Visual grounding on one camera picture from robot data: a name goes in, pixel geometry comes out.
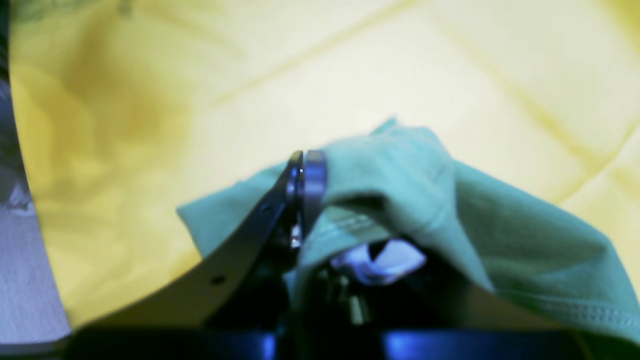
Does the green T-shirt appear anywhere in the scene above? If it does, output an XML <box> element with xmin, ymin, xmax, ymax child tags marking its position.
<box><xmin>176</xmin><ymin>118</ymin><xmax>640</xmax><ymax>346</ymax></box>

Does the yellow table cloth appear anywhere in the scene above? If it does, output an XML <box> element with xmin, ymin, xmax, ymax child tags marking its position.
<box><xmin>9</xmin><ymin>0</ymin><xmax>640</xmax><ymax>327</ymax></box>

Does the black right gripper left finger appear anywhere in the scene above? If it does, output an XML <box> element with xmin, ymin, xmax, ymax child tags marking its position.
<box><xmin>70</xmin><ymin>151</ymin><xmax>305</xmax><ymax>360</ymax></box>

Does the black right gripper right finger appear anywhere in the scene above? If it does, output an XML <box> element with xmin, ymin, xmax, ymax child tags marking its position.
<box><xmin>301</xmin><ymin>150</ymin><xmax>328</xmax><ymax>240</ymax></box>

